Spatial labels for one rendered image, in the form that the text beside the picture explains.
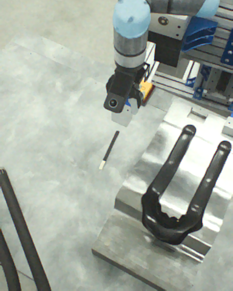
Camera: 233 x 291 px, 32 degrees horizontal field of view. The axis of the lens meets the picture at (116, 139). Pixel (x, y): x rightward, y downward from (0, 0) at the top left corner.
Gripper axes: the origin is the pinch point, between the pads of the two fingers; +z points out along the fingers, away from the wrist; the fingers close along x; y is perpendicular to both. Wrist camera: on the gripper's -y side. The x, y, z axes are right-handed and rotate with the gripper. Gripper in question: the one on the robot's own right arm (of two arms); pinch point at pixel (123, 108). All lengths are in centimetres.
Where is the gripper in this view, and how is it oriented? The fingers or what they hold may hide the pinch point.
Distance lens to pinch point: 111.6
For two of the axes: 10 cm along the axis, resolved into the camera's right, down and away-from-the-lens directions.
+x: -8.8, -4.3, 2.2
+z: -0.1, 4.7, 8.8
